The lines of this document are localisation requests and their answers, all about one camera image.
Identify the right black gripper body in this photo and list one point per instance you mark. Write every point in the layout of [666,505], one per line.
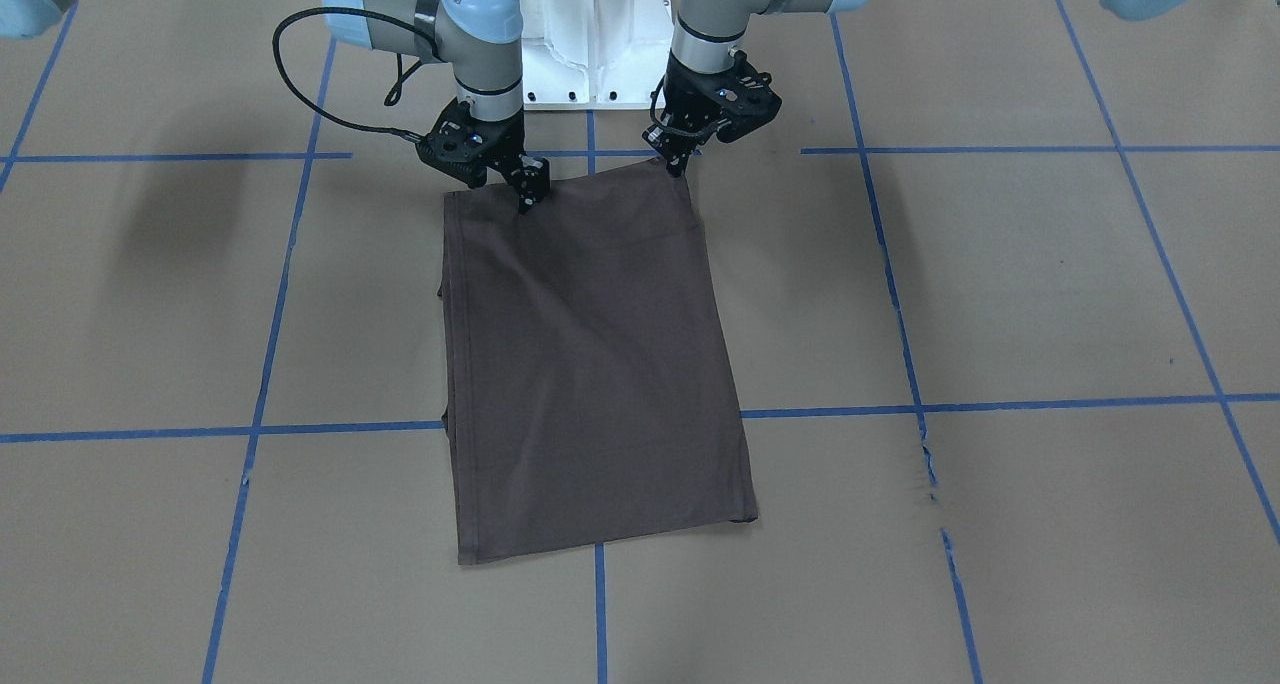
[507,145]

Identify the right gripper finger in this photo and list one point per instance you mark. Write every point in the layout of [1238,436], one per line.
[529,177]

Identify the dark brown t-shirt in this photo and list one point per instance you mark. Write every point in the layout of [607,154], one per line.
[590,396]

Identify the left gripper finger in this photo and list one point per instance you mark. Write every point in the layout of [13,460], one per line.
[676,155]

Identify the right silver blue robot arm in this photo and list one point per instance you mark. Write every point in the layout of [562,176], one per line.
[479,39]

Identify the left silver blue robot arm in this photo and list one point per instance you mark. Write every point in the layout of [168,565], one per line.
[707,30]

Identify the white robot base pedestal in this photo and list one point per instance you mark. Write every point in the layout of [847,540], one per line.
[594,54]

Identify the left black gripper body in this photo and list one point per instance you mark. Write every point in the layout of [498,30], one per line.
[684,103]

